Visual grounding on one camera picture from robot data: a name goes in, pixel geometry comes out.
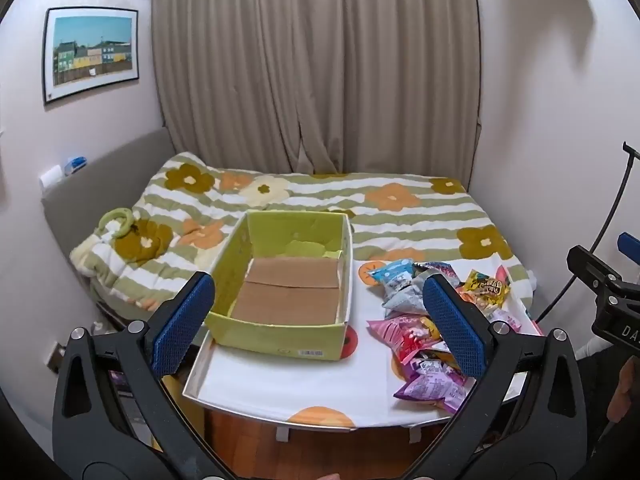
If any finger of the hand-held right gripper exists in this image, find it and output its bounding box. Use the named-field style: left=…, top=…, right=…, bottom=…
left=617, top=232, right=640, bottom=266
left=567, top=245, right=623, bottom=293

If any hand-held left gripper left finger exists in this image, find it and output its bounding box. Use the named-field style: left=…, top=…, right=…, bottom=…
left=52, top=271, right=236, bottom=480

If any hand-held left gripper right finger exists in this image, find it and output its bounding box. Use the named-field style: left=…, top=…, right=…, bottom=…
left=400, top=272, right=588, bottom=480

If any yellow snack packet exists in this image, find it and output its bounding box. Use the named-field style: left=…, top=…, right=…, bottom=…
left=460, top=269, right=510, bottom=306

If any pink snack packet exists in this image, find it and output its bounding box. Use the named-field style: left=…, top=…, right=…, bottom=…
left=367, top=314, right=451, bottom=366

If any dark snack packet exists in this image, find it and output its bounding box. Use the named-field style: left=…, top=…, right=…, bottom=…
left=412, top=261, right=463, bottom=291

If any light blue snack packet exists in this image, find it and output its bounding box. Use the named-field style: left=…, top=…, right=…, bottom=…
left=366, top=259, right=416, bottom=288

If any green cardboard box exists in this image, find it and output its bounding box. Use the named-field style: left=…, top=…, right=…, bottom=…
left=205, top=211, right=355, bottom=361

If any person's right hand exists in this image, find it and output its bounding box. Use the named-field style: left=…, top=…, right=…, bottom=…
left=607, top=360, right=638, bottom=423

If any white cloth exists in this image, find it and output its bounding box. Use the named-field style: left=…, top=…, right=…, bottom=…
left=575, top=337, right=608, bottom=361

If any white table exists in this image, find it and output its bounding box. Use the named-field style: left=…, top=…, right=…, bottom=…
left=182, top=257, right=546, bottom=443

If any white orange-print tablecloth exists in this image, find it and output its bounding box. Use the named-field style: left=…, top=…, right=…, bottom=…
left=192, top=257, right=538, bottom=428

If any grey headboard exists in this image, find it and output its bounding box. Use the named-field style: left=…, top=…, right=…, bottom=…
left=40, top=127, right=176, bottom=271

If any floral striped blanket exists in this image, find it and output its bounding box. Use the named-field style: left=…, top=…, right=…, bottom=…
left=70, top=152, right=538, bottom=311

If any beige curtain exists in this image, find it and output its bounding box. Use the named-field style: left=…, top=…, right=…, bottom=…
left=150, top=0, right=483, bottom=186

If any black cable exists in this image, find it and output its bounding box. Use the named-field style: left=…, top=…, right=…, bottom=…
left=535, top=142, right=640, bottom=323

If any dark bed frame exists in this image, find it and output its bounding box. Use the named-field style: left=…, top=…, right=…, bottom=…
left=89, top=280, right=166, bottom=333

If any green ring toy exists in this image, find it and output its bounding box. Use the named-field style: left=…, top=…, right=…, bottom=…
left=97, top=207, right=137, bottom=238

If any framed wall picture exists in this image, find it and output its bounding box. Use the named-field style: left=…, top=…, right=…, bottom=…
left=42, top=7, right=141, bottom=106

